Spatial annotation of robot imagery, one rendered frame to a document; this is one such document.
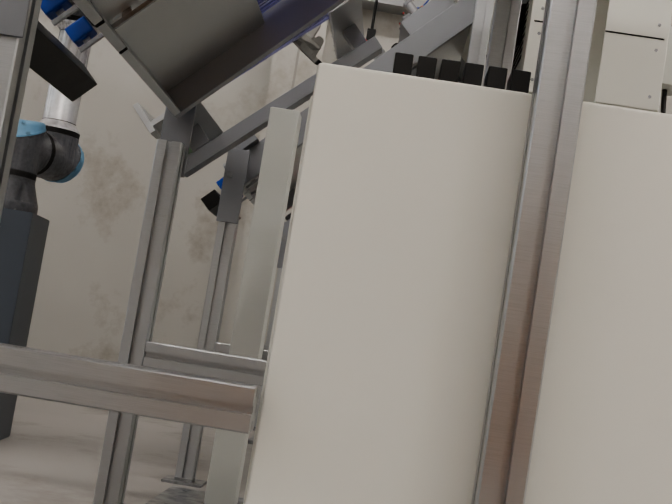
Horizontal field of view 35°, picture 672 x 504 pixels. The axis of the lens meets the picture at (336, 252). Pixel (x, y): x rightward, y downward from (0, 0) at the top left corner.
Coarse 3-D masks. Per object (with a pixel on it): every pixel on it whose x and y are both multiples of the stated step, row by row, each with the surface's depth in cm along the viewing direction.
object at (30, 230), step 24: (24, 216) 249; (0, 240) 248; (24, 240) 248; (0, 264) 248; (24, 264) 249; (0, 288) 247; (24, 288) 252; (0, 312) 247; (24, 312) 256; (0, 336) 246; (24, 336) 260; (0, 408) 249; (0, 432) 252
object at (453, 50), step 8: (464, 32) 268; (456, 40) 271; (464, 40) 277; (440, 48) 267; (448, 48) 274; (456, 48) 280; (432, 56) 270; (440, 56) 276; (448, 56) 283; (456, 56) 290; (416, 64) 266; (440, 64) 286
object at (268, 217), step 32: (288, 128) 212; (288, 160) 212; (256, 192) 212; (288, 192) 216; (256, 224) 211; (256, 256) 210; (256, 288) 210; (256, 320) 209; (256, 352) 209; (224, 448) 207; (224, 480) 207
